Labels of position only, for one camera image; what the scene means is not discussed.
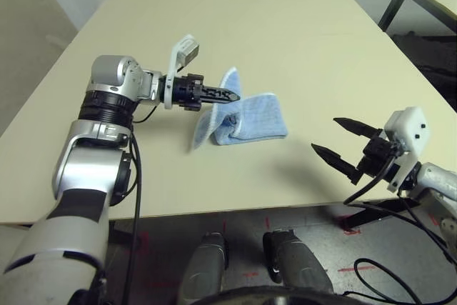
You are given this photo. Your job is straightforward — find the black table base bar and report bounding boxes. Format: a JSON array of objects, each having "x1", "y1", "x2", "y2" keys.
[{"x1": 344, "y1": 197, "x2": 418, "y2": 231}]

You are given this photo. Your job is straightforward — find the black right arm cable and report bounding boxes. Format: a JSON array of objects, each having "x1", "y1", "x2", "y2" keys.
[
  {"x1": 353, "y1": 197, "x2": 457, "y2": 305},
  {"x1": 343, "y1": 151, "x2": 401, "y2": 206}
]

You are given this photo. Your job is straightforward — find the blue towel with white edge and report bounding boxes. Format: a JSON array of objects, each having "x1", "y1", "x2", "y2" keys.
[{"x1": 192, "y1": 66, "x2": 288, "y2": 154}]

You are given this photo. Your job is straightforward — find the grey robot foot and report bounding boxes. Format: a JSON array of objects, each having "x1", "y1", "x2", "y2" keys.
[
  {"x1": 263, "y1": 229, "x2": 335, "y2": 305},
  {"x1": 178, "y1": 231, "x2": 229, "y2": 305}
]

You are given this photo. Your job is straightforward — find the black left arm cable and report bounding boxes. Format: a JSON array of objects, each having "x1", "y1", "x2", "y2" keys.
[{"x1": 121, "y1": 104, "x2": 160, "y2": 305}]

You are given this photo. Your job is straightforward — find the dark robot torso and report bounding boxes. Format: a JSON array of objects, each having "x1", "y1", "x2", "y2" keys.
[{"x1": 203, "y1": 285, "x2": 358, "y2": 305}]

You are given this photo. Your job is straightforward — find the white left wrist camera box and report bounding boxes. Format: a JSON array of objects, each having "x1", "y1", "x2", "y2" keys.
[{"x1": 164, "y1": 34, "x2": 201, "y2": 109}]

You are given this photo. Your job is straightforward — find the grey robot left foot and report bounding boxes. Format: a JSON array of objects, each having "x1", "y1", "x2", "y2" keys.
[{"x1": 178, "y1": 231, "x2": 229, "y2": 305}]

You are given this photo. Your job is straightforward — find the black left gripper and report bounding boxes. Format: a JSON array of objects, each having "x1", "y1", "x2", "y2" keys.
[{"x1": 171, "y1": 73, "x2": 241, "y2": 112}]

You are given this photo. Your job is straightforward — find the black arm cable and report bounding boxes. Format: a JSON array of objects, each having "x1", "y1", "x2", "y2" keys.
[
  {"x1": 353, "y1": 197, "x2": 457, "y2": 305},
  {"x1": 121, "y1": 104, "x2": 160, "y2": 305},
  {"x1": 343, "y1": 151, "x2": 401, "y2": 206}
]

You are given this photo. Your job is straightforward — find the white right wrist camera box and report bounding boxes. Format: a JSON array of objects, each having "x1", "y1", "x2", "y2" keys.
[{"x1": 383, "y1": 106, "x2": 431, "y2": 191}]

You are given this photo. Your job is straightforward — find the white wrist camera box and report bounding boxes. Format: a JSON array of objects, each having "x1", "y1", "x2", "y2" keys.
[
  {"x1": 164, "y1": 34, "x2": 201, "y2": 109},
  {"x1": 383, "y1": 106, "x2": 431, "y2": 191}
]

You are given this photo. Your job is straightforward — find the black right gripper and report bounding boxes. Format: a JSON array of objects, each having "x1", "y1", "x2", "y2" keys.
[{"x1": 311, "y1": 117, "x2": 401, "y2": 186}]

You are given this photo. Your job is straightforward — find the grey robot right foot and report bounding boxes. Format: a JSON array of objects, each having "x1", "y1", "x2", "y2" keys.
[{"x1": 263, "y1": 229, "x2": 335, "y2": 305}]

